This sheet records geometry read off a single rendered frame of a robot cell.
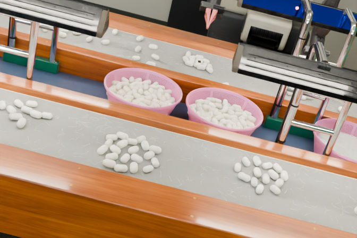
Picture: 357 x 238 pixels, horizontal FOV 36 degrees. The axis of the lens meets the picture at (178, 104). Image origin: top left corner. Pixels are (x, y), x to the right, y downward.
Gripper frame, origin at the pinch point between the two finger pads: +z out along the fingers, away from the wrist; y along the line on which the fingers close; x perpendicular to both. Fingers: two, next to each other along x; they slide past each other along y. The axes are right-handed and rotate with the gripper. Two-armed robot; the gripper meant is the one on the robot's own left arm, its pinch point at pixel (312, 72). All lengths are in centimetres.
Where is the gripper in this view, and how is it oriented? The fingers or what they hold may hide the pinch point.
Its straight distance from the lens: 223.4
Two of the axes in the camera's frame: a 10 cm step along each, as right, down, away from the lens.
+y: 9.7, 2.4, -0.1
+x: -0.7, 3.4, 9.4
